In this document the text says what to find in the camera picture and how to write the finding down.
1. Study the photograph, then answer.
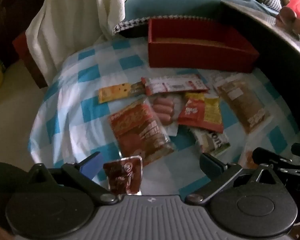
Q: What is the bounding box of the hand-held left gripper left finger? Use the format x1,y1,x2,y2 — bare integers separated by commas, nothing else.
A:
27,152,118,205

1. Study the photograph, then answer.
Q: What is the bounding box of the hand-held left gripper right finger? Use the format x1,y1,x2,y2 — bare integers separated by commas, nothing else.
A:
185,152,287,205

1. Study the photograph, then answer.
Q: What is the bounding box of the green white wafer packet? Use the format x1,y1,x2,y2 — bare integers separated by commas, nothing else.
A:
190,127,231,155

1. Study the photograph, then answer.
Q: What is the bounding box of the small dark red sauce packet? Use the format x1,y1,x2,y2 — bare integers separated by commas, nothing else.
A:
103,156,143,196

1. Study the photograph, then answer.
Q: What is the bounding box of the red yellow snack packet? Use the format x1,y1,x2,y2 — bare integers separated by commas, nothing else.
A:
177,92,224,133

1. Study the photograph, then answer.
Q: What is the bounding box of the large red noodle packet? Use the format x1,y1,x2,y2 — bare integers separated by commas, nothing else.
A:
107,97,175,167

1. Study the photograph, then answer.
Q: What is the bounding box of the clear sausage packet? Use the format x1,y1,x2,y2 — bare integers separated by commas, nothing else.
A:
150,94,188,137

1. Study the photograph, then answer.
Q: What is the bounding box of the red box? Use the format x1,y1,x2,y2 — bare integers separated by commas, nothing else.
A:
147,18,260,73

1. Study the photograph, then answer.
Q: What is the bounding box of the blue white checked cloth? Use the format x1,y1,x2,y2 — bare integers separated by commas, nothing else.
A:
27,36,300,198

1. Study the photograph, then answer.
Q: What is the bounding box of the brown snack packet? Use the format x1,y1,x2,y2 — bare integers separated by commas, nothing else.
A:
214,79,272,133

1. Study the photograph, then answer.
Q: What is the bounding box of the yellow snack bar packet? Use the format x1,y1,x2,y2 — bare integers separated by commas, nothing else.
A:
98,83,145,103

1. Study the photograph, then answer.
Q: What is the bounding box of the red white snack packet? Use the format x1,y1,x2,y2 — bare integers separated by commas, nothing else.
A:
141,75,210,96

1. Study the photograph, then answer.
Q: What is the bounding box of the reddish wooden chair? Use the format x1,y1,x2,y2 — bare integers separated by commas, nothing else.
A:
12,30,49,89

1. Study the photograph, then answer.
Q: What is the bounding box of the houndstooth pattern fabric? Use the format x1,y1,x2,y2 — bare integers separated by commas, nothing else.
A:
114,17,150,35

